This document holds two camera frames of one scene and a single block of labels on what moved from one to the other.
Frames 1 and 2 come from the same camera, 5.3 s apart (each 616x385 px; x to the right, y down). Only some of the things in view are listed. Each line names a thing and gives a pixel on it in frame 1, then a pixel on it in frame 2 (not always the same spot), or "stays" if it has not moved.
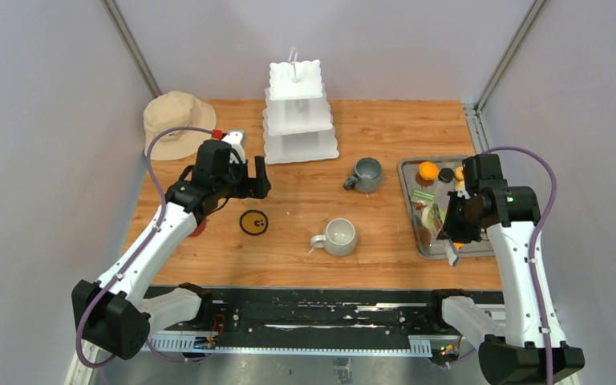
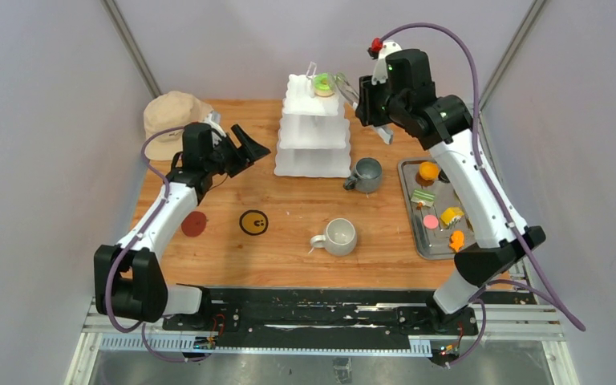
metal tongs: (432, 224) to (382, 131)
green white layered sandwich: (423, 195) stays
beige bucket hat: (173, 109) stays
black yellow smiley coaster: (253, 222) stays
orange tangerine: (427, 172) stays
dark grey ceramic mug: (366, 177) stays
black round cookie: (446, 175) stays
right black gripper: (451, 231) to (367, 90)
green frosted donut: (432, 216) to (322, 85)
